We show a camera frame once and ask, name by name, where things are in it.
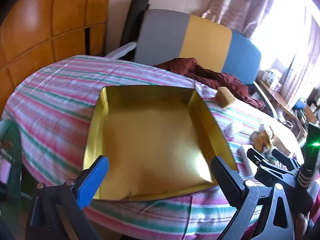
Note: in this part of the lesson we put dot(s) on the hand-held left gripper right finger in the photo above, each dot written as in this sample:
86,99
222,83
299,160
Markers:
225,177

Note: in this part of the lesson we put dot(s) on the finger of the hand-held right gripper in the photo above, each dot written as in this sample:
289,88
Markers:
286,160
256,158

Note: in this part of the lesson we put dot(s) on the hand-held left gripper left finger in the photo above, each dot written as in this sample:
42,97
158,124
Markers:
93,182

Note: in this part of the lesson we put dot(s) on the white barcode box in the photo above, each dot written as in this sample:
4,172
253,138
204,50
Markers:
243,160

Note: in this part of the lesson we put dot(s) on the orange snack packet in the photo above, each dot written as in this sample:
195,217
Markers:
261,140

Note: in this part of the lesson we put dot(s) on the clear plastic wrap ball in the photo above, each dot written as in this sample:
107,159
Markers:
232,130

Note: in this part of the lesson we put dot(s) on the yellow sponge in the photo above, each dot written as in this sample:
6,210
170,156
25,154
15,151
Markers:
225,98

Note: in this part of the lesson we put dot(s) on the dark red gold-lined box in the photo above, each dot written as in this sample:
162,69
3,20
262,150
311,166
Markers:
150,140

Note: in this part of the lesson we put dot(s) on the cream fluffy cloth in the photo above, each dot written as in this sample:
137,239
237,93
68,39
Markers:
265,128

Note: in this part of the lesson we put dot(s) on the blue rounded object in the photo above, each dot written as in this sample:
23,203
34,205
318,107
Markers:
300,105

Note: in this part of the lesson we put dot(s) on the wooden desk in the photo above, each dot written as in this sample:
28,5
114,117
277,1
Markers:
277,97

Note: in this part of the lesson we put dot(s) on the white picture carton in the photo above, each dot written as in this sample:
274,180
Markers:
264,76

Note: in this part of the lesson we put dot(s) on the tall white carton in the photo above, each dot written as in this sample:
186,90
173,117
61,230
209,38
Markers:
276,76

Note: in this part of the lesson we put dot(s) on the green plastic chair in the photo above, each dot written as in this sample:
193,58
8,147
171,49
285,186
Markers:
11,155

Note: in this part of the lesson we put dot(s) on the pink green striped blanket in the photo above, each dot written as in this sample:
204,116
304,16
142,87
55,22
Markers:
57,100

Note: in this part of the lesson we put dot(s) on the maroon jacket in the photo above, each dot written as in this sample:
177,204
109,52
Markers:
212,77

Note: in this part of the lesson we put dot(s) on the pink patterned curtain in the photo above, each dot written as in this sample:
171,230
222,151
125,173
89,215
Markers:
237,7
303,65

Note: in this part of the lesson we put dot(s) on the grey yellow blue sofa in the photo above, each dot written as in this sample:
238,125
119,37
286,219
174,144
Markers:
205,37

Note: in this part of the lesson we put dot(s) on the wooden wardrobe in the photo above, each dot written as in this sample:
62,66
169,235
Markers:
37,25

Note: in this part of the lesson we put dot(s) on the black rolled mat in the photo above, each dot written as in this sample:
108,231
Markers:
133,20

